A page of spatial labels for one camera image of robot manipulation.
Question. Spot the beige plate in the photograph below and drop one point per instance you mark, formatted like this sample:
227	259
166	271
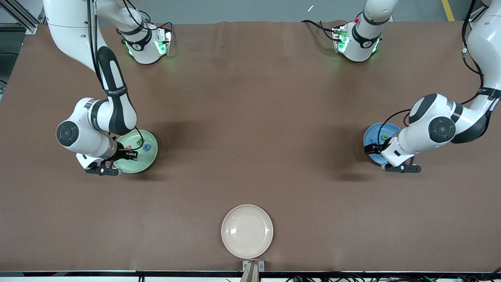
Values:
247	231

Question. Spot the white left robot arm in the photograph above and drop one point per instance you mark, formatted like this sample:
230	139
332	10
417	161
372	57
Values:
411	143

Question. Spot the blue plate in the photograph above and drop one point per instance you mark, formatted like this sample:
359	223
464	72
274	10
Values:
370	135

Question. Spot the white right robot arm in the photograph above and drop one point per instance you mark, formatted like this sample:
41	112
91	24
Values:
90	137

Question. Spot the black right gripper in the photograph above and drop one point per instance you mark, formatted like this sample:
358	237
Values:
122	153

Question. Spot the green uppercase letter B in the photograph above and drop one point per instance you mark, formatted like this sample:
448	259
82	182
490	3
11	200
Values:
139	141

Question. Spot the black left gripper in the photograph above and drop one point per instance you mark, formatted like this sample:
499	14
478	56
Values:
374	149

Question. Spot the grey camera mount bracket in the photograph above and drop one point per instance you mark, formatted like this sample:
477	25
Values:
246	266

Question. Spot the light green plate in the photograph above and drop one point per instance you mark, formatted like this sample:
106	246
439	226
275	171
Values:
146	162

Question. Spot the black table edge trim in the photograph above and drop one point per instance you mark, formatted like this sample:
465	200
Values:
78	273

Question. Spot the yellow floor tape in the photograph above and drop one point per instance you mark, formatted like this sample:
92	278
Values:
448	9

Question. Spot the aluminium frame profile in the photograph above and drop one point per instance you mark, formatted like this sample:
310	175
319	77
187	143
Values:
29	25

